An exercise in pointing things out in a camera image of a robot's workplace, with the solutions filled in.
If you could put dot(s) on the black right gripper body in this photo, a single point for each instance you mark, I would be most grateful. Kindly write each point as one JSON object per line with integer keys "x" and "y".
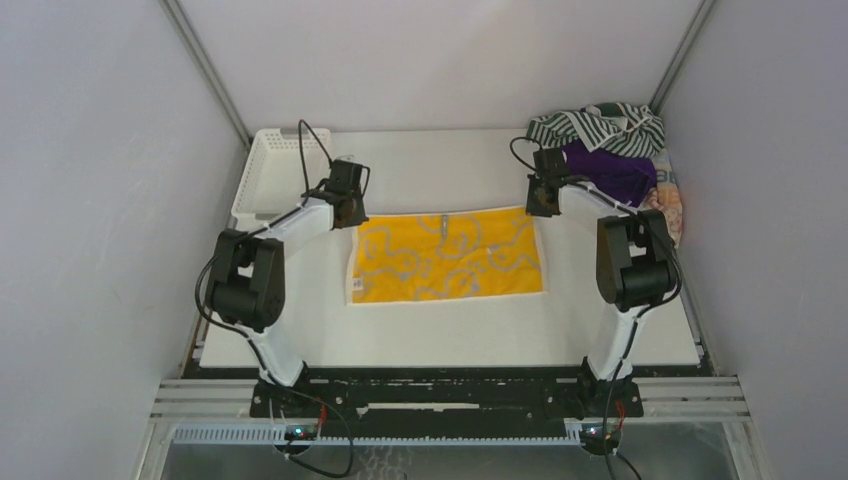
{"x": 542, "y": 198}

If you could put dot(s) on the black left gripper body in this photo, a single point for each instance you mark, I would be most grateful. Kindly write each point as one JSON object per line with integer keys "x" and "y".
{"x": 357, "y": 215}

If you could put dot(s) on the yellow grey patterned towel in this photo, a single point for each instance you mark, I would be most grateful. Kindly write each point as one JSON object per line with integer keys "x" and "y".
{"x": 437, "y": 257}

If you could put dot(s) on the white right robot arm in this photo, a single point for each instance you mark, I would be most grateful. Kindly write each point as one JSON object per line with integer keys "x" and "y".
{"x": 636, "y": 268}

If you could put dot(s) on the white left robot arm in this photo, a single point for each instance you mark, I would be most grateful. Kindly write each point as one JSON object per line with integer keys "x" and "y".
{"x": 242, "y": 288}

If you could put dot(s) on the white plastic basket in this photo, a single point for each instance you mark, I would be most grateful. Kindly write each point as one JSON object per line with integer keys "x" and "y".
{"x": 280, "y": 166}

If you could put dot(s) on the purple towel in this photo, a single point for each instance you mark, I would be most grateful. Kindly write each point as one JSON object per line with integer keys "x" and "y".
{"x": 625, "y": 179}

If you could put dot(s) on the green white striped towel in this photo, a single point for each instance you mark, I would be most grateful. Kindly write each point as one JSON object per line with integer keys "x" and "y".
{"x": 632, "y": 131}

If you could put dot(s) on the cream bear print towel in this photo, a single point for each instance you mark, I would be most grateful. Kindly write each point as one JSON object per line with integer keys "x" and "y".
{"x": 665, "y": 196}

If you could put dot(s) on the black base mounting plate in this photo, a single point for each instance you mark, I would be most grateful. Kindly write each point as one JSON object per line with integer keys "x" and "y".
{"x": 476, "y": 402}

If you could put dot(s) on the right controller board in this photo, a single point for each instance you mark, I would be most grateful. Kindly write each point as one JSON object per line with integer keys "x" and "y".
{"x": 594, "y": 441}

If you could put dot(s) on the controller board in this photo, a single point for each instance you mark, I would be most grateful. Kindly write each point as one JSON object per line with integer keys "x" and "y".
{"x": 300, "y": 433}
{"x": 594, "y": 441}

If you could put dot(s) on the left controller board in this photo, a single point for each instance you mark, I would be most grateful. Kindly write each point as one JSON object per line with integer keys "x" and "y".
{"x": 300, "y": 433}

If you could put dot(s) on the aluminium corner post left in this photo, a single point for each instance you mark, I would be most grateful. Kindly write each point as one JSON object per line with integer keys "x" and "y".
{"x": 177, "y": 15}

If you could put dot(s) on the aluminium corner post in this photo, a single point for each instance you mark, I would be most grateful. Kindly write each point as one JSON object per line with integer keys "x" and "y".
{"x": 177, "y": 15}
{"x": 692, "y": 33}

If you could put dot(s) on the aluminium corner post right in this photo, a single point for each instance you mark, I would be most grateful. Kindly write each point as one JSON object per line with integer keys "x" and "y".
{"x": 692, "y": 33}

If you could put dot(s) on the white slotted cable duct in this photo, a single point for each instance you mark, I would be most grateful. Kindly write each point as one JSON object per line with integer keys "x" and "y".
{"x": 267, "y": 435}

